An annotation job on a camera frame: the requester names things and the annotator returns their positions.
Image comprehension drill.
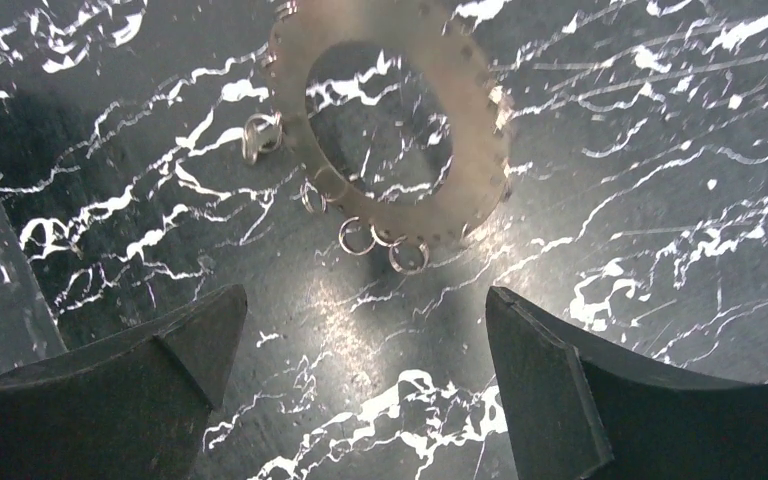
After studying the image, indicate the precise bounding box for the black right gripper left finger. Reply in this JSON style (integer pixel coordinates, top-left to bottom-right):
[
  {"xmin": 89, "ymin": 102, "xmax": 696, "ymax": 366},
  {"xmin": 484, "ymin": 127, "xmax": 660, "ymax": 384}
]
[{"xmin": 0, "ymin": 284, "xmax": 247, "ymax": 479}]

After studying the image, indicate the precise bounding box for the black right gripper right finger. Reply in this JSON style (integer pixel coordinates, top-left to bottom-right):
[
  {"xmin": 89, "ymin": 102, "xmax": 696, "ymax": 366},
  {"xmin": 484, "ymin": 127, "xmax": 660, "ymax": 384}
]
[{"xmin": 485, "ymin": 286, "xmax": 768, "ymax": 479}]

